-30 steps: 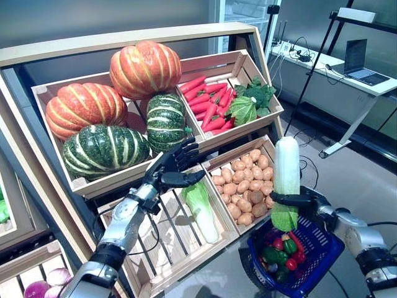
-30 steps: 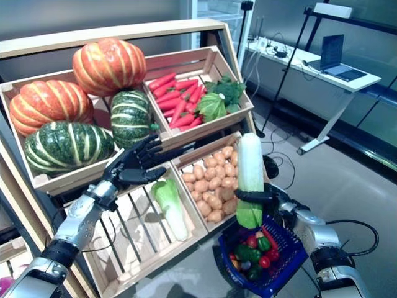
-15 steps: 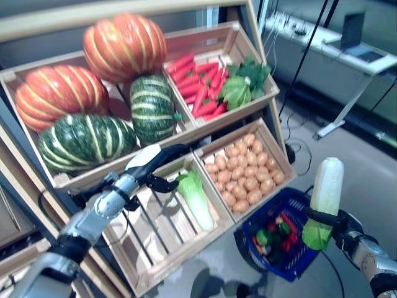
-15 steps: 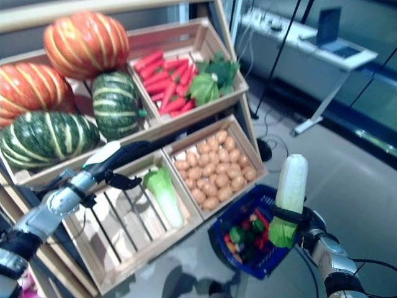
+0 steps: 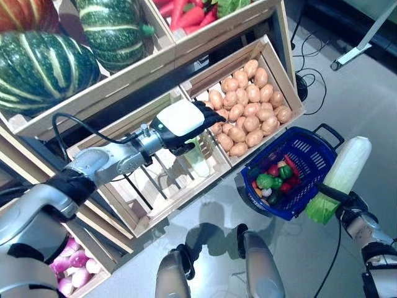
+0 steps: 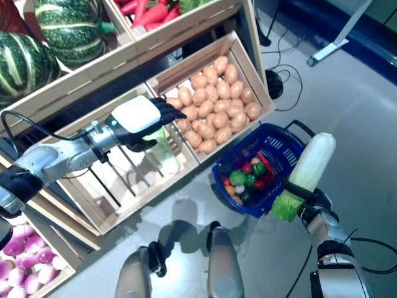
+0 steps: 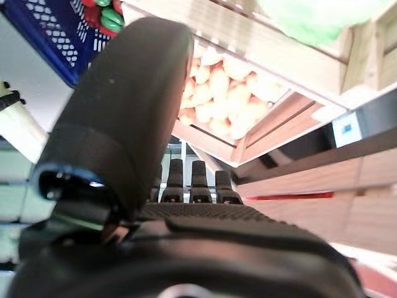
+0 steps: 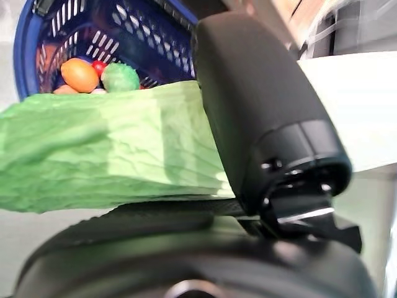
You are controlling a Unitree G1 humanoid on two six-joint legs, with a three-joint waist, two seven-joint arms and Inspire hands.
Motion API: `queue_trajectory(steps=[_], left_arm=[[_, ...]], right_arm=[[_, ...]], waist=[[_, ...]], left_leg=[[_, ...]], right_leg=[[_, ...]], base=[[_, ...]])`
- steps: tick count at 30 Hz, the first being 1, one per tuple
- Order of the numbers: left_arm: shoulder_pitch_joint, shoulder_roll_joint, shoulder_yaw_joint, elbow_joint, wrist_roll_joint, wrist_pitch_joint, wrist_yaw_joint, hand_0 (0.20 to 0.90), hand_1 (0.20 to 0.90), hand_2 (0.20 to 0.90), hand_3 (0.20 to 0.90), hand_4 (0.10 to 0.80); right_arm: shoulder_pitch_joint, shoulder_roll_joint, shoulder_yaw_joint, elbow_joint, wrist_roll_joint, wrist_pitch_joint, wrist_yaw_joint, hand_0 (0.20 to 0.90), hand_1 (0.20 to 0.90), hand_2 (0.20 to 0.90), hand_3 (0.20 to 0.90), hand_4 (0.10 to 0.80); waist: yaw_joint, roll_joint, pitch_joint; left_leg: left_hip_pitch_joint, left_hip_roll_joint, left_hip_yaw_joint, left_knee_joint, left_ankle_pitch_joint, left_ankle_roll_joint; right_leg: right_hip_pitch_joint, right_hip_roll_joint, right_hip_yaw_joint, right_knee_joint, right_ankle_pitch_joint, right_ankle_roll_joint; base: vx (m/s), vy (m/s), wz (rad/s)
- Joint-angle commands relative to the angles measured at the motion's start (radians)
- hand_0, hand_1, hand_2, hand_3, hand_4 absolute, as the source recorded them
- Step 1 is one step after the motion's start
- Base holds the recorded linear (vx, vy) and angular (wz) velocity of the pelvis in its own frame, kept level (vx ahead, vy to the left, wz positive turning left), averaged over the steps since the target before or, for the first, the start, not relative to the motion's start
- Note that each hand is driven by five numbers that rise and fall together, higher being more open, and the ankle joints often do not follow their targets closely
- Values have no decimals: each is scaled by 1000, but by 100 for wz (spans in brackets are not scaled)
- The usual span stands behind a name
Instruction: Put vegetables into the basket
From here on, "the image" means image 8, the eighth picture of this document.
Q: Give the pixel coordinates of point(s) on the napa cabbage toy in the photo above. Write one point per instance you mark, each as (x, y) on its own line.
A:
(108, 139)

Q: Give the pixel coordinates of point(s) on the blue plastic shopping basket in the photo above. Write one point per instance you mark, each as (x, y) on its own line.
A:
(149, 34)

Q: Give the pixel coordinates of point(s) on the bumpy green toy vegetable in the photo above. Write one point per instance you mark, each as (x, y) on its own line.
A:
(120, 77)

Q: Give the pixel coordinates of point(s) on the small red toy vegetable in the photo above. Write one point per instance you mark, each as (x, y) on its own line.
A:
(99, 68)

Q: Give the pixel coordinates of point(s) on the orange round toy vegetable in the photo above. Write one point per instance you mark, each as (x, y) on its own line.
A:
(79, 76)

